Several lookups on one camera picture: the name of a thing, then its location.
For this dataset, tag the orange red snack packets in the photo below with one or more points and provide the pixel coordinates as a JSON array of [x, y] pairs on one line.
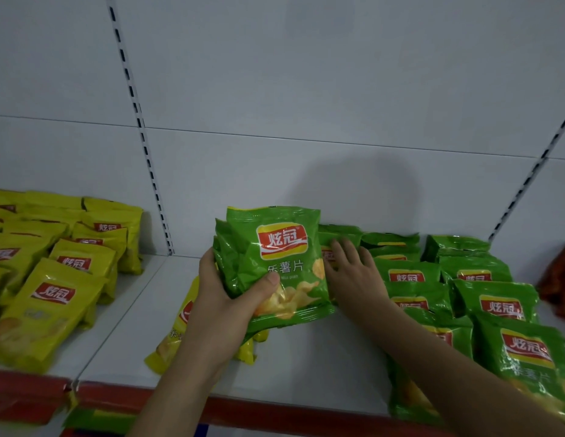
[[560, 282]]

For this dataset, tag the person's left hand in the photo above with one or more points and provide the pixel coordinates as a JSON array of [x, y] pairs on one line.
[[214, 320]]

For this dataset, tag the person's left thumb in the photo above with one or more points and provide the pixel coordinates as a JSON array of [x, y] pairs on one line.
[[263, 291]]

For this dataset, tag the person's right middle finger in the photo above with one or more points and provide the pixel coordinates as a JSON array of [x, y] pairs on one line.
[[353, 250]]

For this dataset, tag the person's right hand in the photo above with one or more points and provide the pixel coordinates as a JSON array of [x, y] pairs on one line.
[[357, 286]]

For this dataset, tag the red shelf edge rail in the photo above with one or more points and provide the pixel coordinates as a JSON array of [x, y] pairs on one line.
[[23, 395], [273, 414]]

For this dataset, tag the person's right thumb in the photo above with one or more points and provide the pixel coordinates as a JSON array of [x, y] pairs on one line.
[[329, 270]]

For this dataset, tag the pile of green packets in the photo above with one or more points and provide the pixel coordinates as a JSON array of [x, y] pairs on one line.
[[492, 309]]

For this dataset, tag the green shelf tag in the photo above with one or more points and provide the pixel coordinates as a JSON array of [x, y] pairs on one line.
[[98, 421]]

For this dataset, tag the person's left forearm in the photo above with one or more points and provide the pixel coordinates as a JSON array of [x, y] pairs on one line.
[[191, 395]]

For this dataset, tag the green potato chip bag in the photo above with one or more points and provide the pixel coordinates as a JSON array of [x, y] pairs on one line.
[[282, 254], [225, 263]]

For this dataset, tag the slotted white shelf upright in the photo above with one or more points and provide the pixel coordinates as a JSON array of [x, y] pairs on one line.
[[139, 118], [533, 172]]

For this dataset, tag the person's right forearm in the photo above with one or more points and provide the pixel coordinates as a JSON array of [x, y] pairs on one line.
[[446, 377]]

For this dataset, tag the pile of yellow packets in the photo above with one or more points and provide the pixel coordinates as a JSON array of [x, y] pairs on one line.
[[50, 277]]

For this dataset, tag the yellow potato chip bag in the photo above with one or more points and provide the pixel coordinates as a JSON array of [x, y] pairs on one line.
[[171, 341]]

